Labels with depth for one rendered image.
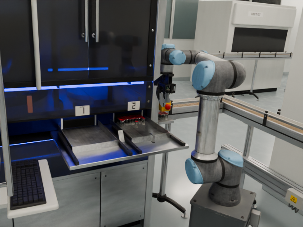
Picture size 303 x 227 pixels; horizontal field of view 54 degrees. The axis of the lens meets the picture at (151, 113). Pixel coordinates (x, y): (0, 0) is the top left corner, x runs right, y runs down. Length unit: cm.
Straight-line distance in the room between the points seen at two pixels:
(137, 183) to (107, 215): 30
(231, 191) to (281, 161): 167
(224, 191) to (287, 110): 164
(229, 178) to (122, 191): 101
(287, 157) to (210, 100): 188
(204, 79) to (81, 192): 124
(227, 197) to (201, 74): 58
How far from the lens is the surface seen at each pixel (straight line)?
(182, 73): 781
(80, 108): 184
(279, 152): 306
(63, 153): 164
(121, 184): 218
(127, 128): 196
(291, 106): 292
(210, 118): 125
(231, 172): 139
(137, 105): 197
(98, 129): 193
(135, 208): 235
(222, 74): 121
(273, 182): 239
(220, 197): 145
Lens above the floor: 160
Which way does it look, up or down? 18 degrees down
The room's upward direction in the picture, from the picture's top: 4 degrees clockwise
